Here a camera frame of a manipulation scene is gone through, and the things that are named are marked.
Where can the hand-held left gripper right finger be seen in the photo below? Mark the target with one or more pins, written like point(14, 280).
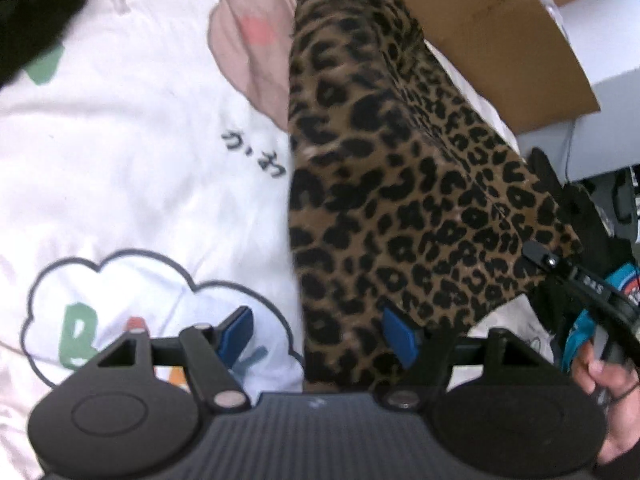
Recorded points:
point(400, 337)

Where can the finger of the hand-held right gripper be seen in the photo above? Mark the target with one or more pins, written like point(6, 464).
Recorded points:
point(542, 257)

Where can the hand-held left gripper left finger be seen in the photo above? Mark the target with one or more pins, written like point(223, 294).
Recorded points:
point(237, 332)

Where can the leopard print pants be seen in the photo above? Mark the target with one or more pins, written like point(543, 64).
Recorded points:
point(400, 185)

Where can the person's right forearm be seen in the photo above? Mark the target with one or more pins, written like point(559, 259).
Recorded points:
point(625, 430)

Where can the person's right hand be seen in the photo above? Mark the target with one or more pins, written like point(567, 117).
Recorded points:
point(600, 375)

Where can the teal printed garment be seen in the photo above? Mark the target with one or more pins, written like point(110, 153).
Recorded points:
point(575, 345)

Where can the anime printed sheet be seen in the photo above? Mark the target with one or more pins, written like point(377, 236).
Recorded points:
point(537, 340)

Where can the bear print blanket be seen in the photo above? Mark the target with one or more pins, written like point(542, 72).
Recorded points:
point(125, 185)

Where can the flat cardboard sheet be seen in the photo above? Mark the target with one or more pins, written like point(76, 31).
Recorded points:
point(500, 60)

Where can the black clothing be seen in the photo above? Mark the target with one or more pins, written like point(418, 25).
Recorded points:
point(30, 25)

